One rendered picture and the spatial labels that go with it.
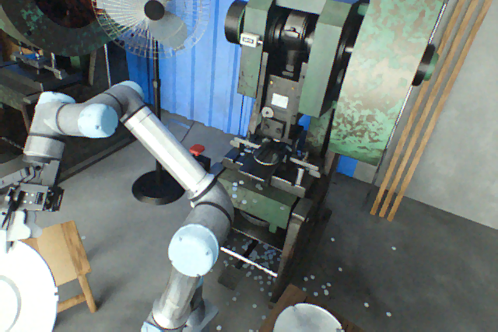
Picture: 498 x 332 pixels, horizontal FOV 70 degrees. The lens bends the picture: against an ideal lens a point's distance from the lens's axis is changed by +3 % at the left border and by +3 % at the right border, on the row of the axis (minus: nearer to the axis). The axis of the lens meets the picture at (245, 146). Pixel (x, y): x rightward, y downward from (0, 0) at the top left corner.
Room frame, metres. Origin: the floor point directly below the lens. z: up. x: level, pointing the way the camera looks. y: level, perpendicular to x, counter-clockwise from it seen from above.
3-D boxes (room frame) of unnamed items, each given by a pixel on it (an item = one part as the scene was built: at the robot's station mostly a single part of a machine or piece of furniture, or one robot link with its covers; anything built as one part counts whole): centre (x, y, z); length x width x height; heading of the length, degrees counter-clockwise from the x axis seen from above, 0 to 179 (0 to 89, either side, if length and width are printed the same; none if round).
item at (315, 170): (1.44, -0.32, 0.76); 0.17 x 0.06 x 0.10; 67
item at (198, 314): (0.77, 0.14, 0.50); 0.15 x 0.15 x 0.10
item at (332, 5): (1.64, -0.22, 0.83); 0.79 x 0.43 x 1.34; 157
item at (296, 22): (1.50, -0.16, 1.27); 0.21 x 0.12 x 0.34; 157
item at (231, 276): (1.38, -0.11, 0.14); 0.59 x 0.10 x 0.05; 157
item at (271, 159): (1.34, -0.09, 0.72); 0.25 x 0.14 x 0.14; 157
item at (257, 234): (1.51, -0.16, 0.31); 0.43 x 0.42 x 0.01; 67
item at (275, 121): (1.47, -0.14, 1.04); 0.17 x 0.15 x 0.30; 157
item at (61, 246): (1.05, 0.81, 0.16); 0.34 x 0.24 x 0.34; 38
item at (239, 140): (1.57, 0.00, 0.76); 0.17 x 0.06 x 0.10; 67
